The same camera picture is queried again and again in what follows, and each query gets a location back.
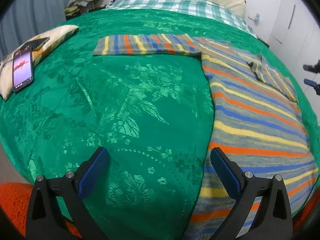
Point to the dark smartphone on cushion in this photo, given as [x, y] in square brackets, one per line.
[37, 44]

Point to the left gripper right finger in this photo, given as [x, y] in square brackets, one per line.
[273, 218]

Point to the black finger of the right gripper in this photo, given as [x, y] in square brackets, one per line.
[312, 68]

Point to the blue wall hook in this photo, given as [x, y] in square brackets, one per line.
[255, 18]

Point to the smartphone with lit screen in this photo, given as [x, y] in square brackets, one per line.
[22, 68]

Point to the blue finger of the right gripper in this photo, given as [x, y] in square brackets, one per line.
[313, 84]

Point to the pile of clothes beside bed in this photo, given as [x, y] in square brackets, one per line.
[75, 8]

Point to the green floral bedspread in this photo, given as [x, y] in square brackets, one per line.
[153, 113]

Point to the orange shaggy rug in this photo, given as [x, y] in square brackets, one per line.
[24, 215]

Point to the checkered green white blanket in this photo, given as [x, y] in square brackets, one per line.
[201, 8]

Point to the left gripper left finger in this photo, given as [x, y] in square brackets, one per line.
[74, 187]

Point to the striped knitted sweater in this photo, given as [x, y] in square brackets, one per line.
[257, 122]

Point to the patterned cushion on bed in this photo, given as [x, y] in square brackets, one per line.
[56, 37]

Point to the blue grey curtain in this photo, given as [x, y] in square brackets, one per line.
[26, 18]

